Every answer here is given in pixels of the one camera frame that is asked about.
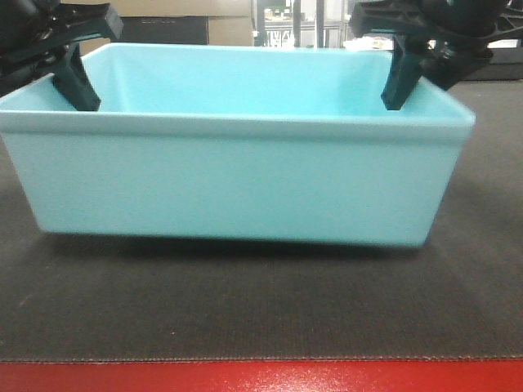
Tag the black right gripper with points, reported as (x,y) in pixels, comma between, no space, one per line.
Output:
(442,41)

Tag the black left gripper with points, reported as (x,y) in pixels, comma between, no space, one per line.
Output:
(43,37)

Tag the light cyan plastic bin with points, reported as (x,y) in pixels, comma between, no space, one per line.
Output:
(236,142)

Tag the black conveyor belt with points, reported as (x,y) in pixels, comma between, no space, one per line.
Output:
(71,298)

